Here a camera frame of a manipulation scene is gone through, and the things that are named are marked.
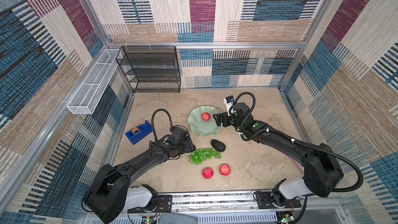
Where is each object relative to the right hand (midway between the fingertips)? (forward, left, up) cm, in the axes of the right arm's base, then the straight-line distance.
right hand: (221, 115), depth 85 cm
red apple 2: (-25, 0, -13) cm, 28 cm away
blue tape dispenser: (-4, +49, -11) cm, 51 cm away
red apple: (+7, +8, -12) cm, 16 cm away
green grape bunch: (-18, +14, -12) cm, 25 cm away
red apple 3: (-26, +9, -12) cm, 30 cm away
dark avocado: (-12, +2, -12) cm, 17 cm away
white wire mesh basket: (-3, +63, +18) cm, 66 cm away
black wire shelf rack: (+41, +45, 0) cm, 61 cm away
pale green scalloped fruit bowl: (+7, +11, -16) cm, 21 cm away
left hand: (-11, +19, -11) cm, 24 cm away
